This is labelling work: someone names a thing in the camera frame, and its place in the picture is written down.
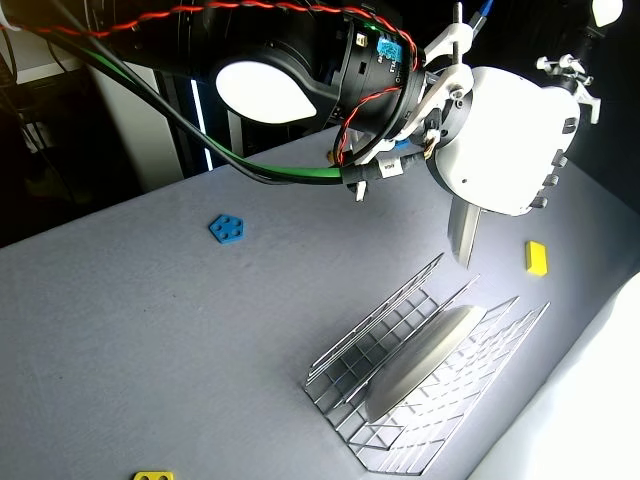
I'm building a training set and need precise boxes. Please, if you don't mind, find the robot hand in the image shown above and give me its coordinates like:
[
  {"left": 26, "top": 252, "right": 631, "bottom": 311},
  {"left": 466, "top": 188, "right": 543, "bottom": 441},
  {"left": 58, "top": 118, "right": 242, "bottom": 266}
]
[{"left": 430, "top": 66, "right": 581, "bottom": 219}]

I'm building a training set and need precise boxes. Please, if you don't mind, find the white bowl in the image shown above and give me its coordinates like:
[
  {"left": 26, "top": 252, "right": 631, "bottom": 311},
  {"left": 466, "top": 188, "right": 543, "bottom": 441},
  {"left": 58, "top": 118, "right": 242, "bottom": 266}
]
[
  {"left": 363, "top": 304, "right": 489, "bottom": 424},
  {"left": 446, "top": 195, "right": 484, "bottom": 270}
]

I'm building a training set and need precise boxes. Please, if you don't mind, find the yellow rectangular block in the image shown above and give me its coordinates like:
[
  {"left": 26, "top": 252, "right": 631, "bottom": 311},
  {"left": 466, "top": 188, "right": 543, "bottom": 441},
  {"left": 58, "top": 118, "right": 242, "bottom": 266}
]
[{"left": 524, "top": 240, "right": 549, "bottom": 277}]

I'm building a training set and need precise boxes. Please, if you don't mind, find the grey usb adapter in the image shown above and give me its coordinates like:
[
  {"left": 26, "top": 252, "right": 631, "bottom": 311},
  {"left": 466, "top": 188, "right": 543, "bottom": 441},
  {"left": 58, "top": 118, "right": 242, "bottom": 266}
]
[{"left": 468, "top": 0, "right": 497, "bottom": 32}]

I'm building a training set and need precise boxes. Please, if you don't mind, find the blue pentagon block with holes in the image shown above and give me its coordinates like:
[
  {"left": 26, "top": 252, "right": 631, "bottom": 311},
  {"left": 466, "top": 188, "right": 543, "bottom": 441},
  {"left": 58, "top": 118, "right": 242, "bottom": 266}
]
[{"left": 208, "top": 213, "right": 250, "bottom": 245}]

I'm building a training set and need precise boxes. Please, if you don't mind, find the white cabinet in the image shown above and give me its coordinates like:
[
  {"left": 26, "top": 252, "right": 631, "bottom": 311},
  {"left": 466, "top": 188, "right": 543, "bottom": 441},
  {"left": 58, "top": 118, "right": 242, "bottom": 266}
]
[{"left": 84, "top": 64, "right": 246, "bottom": 194}]

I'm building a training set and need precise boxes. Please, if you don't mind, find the grey table cloth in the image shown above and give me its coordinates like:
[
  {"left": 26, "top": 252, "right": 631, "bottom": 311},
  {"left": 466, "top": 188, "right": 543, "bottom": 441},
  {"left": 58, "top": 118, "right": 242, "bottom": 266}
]
[{"left": 0, "top": 124, "right": 640, "bottom": 480}]

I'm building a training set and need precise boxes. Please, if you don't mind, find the wire dish rack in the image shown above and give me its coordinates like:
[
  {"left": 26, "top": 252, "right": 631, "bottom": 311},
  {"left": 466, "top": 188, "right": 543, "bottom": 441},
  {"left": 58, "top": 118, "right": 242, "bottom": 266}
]
[{"left": 303, "top": 252, "right": 551, "bottom": 474}]

